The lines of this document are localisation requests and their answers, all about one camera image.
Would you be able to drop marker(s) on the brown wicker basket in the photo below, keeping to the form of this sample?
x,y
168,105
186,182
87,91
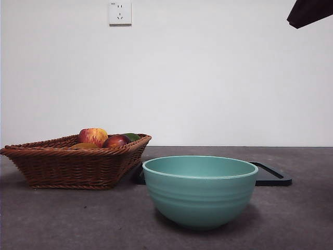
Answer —
x,y
67,169

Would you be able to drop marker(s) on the black rectangular tray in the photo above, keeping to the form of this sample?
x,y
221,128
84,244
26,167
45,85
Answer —
x,y
273,179

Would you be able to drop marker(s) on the red yellow apple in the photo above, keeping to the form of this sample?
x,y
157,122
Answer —
x,y
93,137

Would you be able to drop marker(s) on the teal ribbed bowl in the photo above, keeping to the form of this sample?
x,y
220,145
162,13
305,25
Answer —
x,y
200,200

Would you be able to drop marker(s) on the white wall socket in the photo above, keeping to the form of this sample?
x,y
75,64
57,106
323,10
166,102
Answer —
x,y
120,13

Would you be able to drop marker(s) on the dark red apple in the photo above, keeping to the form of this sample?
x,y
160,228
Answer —
x,y
116,142

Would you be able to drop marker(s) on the brown kiwifruit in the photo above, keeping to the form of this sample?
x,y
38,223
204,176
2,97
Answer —
x,y
84,145

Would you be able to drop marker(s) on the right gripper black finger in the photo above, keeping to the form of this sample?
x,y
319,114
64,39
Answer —
x,y
312,11

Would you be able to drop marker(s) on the green fruit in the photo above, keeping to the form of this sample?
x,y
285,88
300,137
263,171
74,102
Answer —
x,y
134,136

